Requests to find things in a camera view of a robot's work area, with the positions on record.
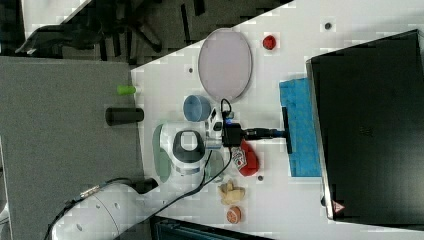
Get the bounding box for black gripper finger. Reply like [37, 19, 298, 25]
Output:
[245, 128, 284, 134]
[245, 134, 284, 140]

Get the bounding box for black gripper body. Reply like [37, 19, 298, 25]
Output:
[222, 123, 244, 147]

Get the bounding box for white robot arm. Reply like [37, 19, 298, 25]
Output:
[46, 109, 289, 240]

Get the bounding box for red ketchup bottle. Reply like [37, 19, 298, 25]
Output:
[231, 140, 260, 177]

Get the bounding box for blue plastic cup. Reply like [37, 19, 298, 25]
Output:
[183, 95, 211, 122]

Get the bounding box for toy french fries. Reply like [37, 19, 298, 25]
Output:
[218, 180, 245, 205]

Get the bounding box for lavender round plate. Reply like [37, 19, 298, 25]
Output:
[198, 28, 253, 101]

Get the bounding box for green perforated colander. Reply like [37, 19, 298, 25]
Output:
[152, 125, 171, 183]

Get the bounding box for toy orange slice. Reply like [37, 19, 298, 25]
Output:
[226, 206, 242, 224]

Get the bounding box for toy strawberry near plate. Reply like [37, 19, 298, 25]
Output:
[262, 35, 277, 50]

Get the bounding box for green small cylinder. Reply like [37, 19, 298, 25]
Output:
[117, 85, 137, 96]

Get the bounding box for black office chair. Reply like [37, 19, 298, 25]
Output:
[15, 0, 162, 53]

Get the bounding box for blue metal frame rail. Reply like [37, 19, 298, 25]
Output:
[150, 216, 271, 240]

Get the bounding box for black cylinder post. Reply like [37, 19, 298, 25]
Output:
[105, 107, 144, 126]

